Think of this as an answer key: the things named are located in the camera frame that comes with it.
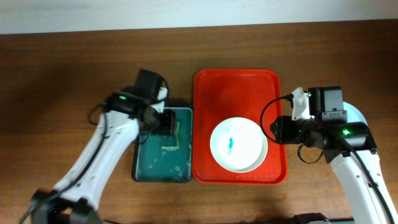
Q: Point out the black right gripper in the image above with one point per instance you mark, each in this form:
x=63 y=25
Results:
x=282 y=134

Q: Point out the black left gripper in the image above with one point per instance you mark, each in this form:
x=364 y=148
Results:
x=168 y=126

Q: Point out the yellow green sponge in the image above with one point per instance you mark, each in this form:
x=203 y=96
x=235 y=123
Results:
x=171 y=142

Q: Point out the white plate with green stain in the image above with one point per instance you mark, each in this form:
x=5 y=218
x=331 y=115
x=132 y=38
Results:
x=238 y=145

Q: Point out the light blue plate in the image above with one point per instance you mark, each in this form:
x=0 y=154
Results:
x=354 y=114

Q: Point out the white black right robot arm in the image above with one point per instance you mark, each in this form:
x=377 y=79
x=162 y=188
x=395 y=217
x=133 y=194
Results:
x=351 y=151

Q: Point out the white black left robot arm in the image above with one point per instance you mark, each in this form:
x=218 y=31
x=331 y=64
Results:
x=125 y=115

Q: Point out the dark green water tray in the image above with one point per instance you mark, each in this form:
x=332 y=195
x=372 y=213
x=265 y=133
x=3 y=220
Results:
x=152 y=164

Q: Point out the red plastic tray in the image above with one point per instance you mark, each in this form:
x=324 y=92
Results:
x=220 y=94

